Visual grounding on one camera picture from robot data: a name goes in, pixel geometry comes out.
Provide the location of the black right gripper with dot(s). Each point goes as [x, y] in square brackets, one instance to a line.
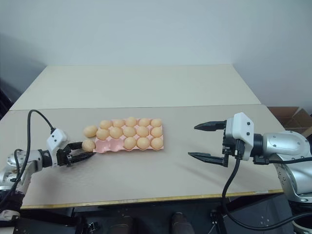
[230, 147]

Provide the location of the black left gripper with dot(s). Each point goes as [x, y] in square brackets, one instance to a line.
[63, 158]

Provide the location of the speckled tan egg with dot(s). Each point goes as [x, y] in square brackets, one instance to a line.
[88, 145]

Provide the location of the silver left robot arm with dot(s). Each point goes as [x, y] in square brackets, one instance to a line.
[29, 161]

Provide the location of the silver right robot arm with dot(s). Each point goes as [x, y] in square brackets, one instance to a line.
[287, 151]

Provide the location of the orange egg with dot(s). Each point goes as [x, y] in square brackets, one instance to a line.
[131, 121]
[156, 143]
[130, 142]
[129, 131]
[90, 131]
[144, 122]
[143, 142]
[156, 122]
[103, 134]
[142, 131]
[115, 132]
[106, 124]
[156, 131]
[118, 123]

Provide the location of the pink egg tray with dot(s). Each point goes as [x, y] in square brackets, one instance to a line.
[107, 146]

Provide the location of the brown cardboard box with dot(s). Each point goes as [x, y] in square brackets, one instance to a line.
[290, 119]

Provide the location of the dark rounded shape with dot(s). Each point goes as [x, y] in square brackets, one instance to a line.
[123, 225]
[181, 223]

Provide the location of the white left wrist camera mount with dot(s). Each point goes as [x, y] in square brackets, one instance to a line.
[56, 137]

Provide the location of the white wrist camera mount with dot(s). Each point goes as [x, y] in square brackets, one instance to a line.
[56, 137]
[241, 126]

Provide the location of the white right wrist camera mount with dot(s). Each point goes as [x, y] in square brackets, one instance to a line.
[241, 126]

